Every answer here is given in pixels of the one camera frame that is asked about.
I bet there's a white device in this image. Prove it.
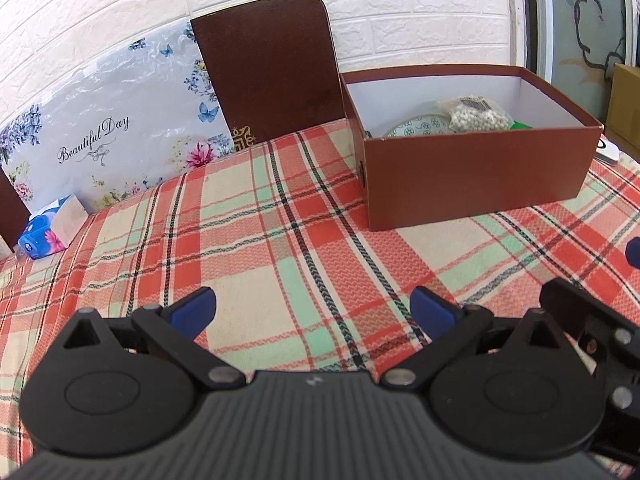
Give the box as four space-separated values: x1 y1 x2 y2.
594 137 622 166

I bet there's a brown box lid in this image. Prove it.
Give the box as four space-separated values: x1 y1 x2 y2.
190 0 347 154

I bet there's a grey sliding door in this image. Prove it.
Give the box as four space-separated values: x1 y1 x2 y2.
520 0 640 126

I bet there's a patterned ceramic plate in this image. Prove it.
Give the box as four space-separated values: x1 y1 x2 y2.
382 112 458 139

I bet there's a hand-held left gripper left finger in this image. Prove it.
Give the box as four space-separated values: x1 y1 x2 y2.
60 286 247 394

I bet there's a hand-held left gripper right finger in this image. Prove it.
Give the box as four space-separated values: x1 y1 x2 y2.
382 286 576 392

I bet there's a blue tissue pack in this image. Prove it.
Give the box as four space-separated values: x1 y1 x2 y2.
17 193 90 261

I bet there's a dark brown board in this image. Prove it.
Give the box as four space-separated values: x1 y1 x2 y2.
0 167 32 257

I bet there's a bag of white beads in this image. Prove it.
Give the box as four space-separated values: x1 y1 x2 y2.
434 96 512 134

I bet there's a floral white plastic bag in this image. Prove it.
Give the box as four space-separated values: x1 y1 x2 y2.
0 25 236 213

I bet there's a plaid tablecloth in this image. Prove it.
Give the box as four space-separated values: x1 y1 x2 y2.
0 119 640 480

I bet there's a tan cardboard carton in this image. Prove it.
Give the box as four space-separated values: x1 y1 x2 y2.
604 62 640 162

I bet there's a brown cardboard box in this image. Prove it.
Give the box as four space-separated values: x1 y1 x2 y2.
339 63 606 232

